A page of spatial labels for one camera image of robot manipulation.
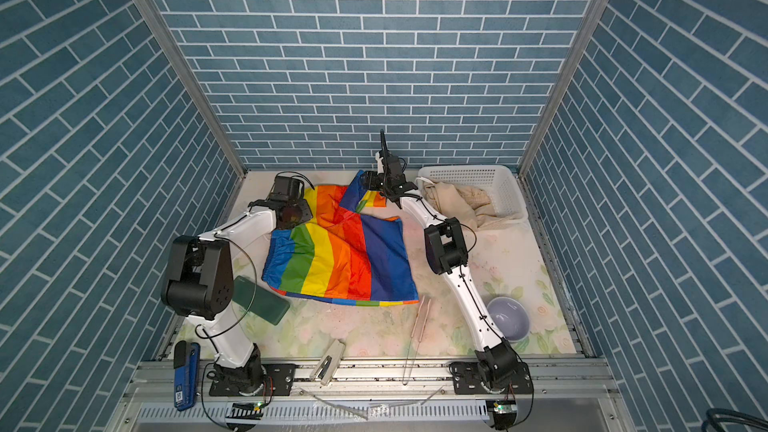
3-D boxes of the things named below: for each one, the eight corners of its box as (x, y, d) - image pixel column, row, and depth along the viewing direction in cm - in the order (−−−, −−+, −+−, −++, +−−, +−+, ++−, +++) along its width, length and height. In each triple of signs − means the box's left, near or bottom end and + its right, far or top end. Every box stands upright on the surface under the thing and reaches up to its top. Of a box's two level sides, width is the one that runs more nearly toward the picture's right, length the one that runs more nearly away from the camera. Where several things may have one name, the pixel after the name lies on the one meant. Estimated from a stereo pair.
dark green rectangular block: (224, 296, 90) (221, 293, 88) (241, 277, 94) (238, 273, 92) (276, 327, 84) (273, 324, 82) (292, 305, 88) (289, 302, 86)
